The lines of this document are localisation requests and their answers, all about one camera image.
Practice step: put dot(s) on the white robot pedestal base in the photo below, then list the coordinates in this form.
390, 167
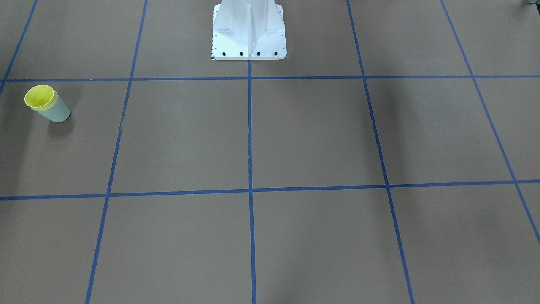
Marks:
248, 30

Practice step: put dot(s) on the green plastic cup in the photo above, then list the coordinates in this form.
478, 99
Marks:
56, 112

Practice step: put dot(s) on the yellow plastic cup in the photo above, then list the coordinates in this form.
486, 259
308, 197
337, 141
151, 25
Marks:
41, 97

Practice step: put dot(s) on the brown paper table cover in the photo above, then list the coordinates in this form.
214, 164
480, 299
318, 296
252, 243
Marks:
391, 158

